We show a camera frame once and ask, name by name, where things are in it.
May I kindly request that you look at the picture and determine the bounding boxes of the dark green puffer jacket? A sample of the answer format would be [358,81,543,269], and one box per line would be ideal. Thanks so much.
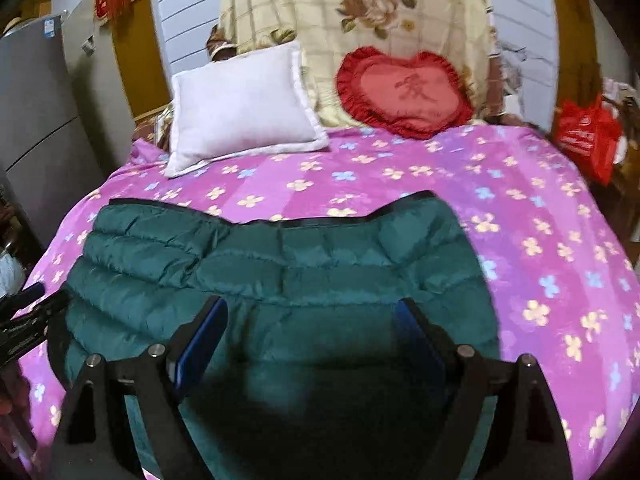
[48,192,499,479]

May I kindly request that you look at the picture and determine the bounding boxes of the pink floral bed sheet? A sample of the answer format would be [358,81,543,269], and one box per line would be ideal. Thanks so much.
[30,126,639,479]

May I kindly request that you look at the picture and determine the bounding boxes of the grey refrigerator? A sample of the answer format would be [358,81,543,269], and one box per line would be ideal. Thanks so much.
[0,14,104,246]

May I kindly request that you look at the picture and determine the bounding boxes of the white square pillow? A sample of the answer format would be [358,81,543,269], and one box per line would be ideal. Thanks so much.
[165,40,329,178]

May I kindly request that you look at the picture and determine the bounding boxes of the red shopping bag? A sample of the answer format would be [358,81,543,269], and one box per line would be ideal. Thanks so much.
[553,93,623,185]

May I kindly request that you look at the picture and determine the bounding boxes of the red heart-shaped cushion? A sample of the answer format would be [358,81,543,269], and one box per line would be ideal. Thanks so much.
[335,47,473,140]

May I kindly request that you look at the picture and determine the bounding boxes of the cream rose-print quilt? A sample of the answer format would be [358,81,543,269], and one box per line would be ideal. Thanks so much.
[206,0,501,127]

